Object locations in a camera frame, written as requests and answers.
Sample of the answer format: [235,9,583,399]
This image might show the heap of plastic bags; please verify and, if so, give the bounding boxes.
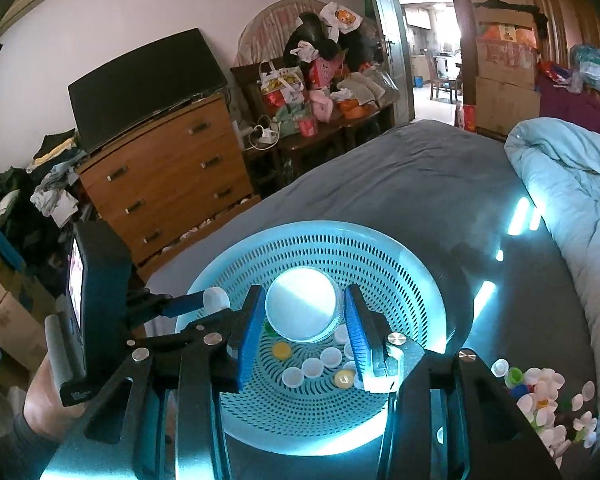
[257,0,396,138]

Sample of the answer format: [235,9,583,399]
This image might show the pale wicker chair back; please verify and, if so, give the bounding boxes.
[237,0,376,68]

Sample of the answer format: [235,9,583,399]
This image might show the bed with grey sheet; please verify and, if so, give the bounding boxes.
[45,120,600,480]

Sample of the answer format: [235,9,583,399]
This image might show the dark wooden side table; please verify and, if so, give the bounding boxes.
[230,62,396,196]

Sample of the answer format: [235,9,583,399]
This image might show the cluster of white caps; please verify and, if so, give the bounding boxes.
[282,324,368,391]

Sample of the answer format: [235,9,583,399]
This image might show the light blue perforated basket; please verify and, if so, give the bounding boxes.
[172,220,476,456]

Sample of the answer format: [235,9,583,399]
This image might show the large white round lid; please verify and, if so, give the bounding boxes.
[264,267,345,345]

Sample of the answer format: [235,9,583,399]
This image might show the taped cardboard boxes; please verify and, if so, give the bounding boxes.
[0,240,51,376]

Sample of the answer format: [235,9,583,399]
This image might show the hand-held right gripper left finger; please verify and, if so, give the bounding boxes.
[40,285,268,480]

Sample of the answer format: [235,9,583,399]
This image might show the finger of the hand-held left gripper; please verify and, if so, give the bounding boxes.
[127,287,208,331]

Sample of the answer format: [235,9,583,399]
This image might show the heap of grey clothes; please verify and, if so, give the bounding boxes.
[0,130,88,241]

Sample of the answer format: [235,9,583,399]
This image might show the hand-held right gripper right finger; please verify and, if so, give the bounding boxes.
[344,284,563,480]

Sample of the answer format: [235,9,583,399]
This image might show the wooden dining chair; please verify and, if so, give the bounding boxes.
[430,55,463,103]

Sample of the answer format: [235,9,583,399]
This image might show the red and white bag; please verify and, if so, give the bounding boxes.
[455,102,478,133]

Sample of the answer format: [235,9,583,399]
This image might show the white power strip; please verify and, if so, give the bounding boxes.
[245,115,281,151]

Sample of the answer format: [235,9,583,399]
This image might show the pile of mixed bottle caps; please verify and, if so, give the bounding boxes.
[490,357,600,461]

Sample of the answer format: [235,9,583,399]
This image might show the open room door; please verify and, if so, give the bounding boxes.
[365,0,416,126]

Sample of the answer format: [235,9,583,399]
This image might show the red printed cardboard box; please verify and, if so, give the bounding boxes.
[475,39,539,90]

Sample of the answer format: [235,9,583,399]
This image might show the person's left forearm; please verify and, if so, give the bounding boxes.
[0,410,58,480]

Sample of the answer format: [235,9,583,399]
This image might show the brown wooden wardrobe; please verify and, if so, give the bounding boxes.
[445,0,600,76]

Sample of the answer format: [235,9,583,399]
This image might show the light blue quilt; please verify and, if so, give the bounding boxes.
[504,117,600,441]

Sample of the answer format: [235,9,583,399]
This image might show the purple storage chest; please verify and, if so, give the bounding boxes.
[537,72,600,138]

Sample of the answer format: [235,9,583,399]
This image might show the black flat television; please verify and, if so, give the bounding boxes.
[67,27,229,153]

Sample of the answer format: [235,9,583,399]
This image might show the person's left hand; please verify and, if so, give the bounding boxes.
[22,350,88,441]

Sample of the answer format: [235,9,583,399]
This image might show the tall white bottle cap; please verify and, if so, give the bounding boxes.
[202,286,231,313]

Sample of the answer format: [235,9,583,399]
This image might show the pale blue plastic bags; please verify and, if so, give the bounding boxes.
[570,44,600,98]

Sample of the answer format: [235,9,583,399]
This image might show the orange printed cardboard box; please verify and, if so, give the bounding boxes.
[477,10,538,47]

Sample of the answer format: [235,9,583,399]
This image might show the wooden chest of drawers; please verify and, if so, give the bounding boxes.
[76,92,263,281]

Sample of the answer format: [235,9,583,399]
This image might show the large brown cardboard box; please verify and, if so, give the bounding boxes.
[475,77,541,134]

